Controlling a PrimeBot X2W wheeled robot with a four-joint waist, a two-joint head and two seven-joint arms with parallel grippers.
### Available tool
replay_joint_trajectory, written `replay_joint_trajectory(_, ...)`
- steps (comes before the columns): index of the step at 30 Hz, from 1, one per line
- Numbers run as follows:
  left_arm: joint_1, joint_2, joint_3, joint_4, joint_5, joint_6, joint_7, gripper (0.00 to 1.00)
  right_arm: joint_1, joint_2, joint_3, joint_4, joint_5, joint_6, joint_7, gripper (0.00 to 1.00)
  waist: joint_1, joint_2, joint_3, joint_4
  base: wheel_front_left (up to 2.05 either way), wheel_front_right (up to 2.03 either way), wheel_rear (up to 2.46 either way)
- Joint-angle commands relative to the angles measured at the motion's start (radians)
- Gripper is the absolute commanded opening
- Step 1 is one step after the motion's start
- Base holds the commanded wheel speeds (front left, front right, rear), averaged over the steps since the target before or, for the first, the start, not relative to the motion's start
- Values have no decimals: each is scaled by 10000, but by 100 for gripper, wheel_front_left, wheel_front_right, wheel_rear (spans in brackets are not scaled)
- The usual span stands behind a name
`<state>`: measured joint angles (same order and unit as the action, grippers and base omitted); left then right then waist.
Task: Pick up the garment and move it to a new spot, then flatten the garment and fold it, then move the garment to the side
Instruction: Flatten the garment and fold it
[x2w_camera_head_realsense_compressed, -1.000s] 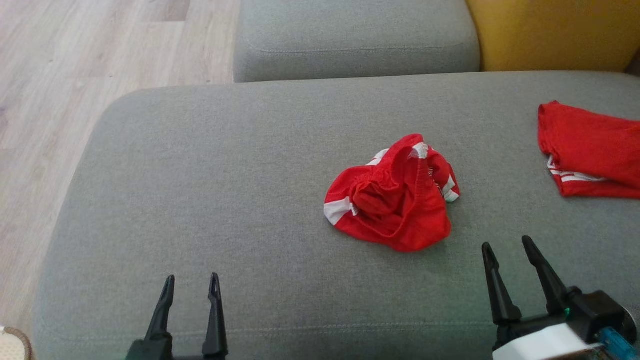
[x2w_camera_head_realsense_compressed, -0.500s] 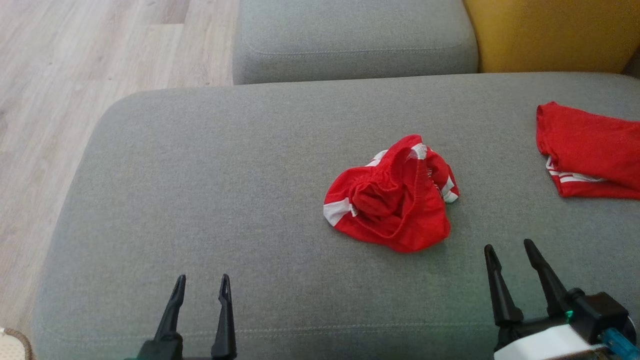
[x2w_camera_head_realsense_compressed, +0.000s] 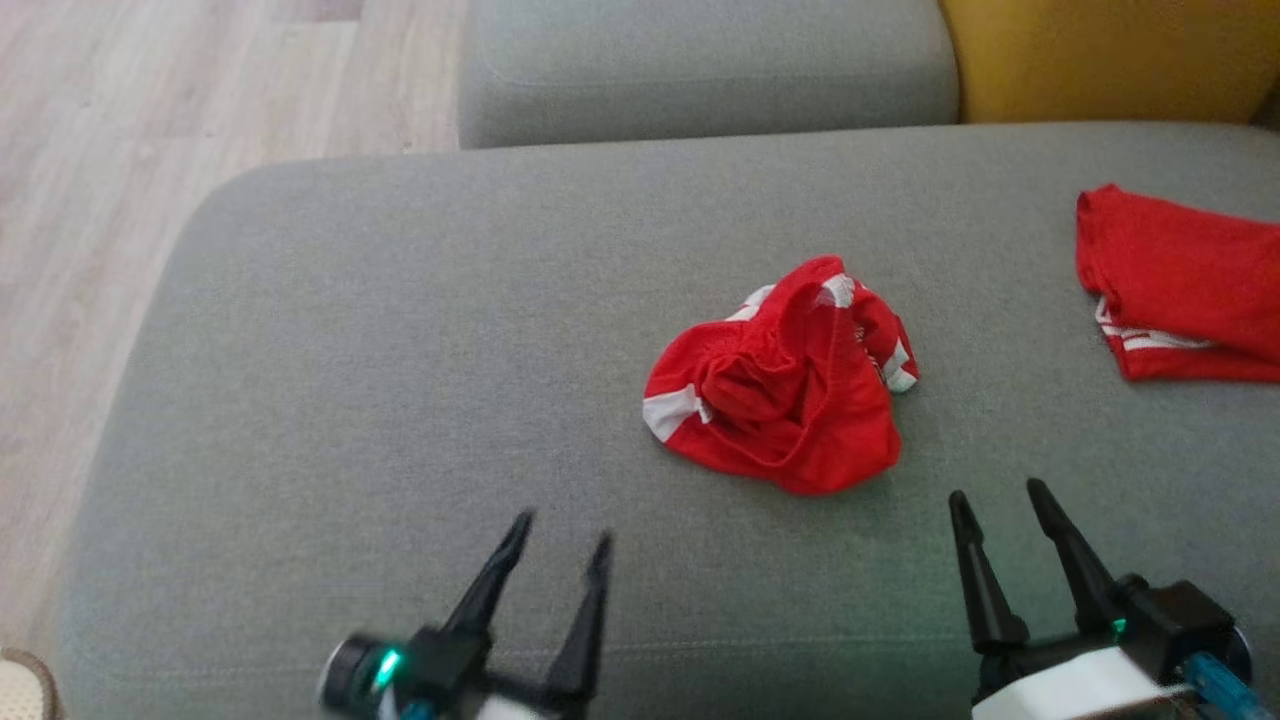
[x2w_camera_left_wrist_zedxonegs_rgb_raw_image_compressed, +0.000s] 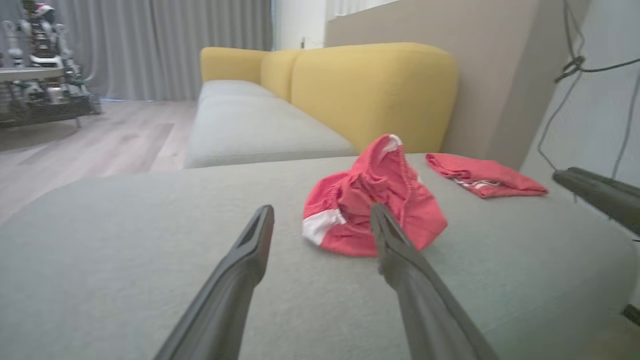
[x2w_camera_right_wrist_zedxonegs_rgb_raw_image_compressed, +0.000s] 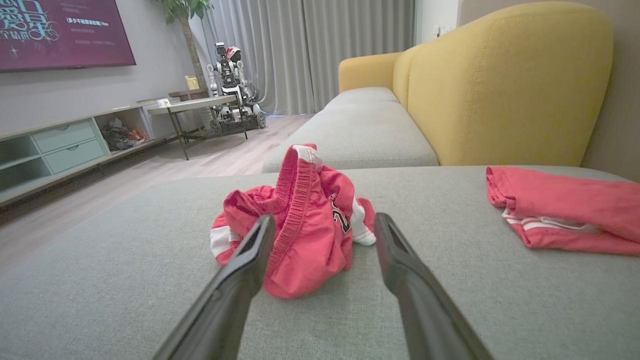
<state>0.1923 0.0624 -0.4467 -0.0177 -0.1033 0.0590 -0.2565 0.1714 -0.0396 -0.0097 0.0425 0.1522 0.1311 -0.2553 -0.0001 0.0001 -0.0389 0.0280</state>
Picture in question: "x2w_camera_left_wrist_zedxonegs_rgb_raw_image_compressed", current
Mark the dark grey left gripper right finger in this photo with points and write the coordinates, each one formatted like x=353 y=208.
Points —
x=425 y=310

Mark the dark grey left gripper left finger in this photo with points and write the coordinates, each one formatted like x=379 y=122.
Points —
x=225 y=300

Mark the grey pleated curtain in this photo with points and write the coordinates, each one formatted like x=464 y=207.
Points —
x=150 y=45

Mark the white toy robot figure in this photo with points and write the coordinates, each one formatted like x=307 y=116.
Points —
x=42 y=35

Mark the red basketball jersey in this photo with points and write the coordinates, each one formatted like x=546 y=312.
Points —
x=485 y=175

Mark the yellow sofa backrest cushion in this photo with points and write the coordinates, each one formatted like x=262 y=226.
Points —
x=230 y=65
x=280 y=70
x=370 y=95

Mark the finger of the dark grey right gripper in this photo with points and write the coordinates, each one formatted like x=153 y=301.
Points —
x=610 y=202
x=610 y=182

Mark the red white sports shorts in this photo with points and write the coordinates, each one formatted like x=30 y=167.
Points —
x=375 y=200

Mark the dark low table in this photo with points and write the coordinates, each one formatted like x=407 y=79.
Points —
x=35 y=95

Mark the grey fabric sofa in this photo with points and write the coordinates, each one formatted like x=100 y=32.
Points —
x=150 y=225

